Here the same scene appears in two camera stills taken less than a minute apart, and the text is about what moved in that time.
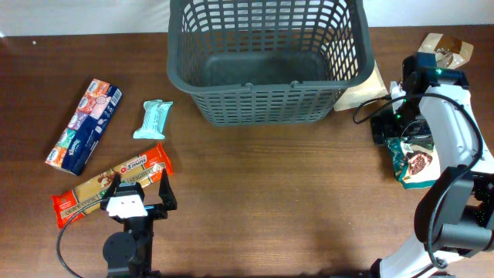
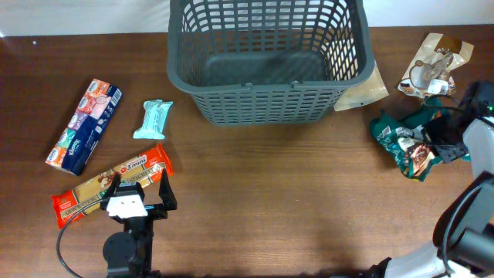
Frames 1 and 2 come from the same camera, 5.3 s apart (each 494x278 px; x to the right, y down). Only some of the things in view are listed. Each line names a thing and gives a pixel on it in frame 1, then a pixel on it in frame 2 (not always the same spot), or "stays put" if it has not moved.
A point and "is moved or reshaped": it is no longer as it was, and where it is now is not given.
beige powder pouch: [372, 89] stays put
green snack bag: [415, 159] is moved or reshaped
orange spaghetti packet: [70, 204] stays put
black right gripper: [388, 130] → [446, 154]
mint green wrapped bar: [155, 115] stays put
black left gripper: [160, 211] stays put
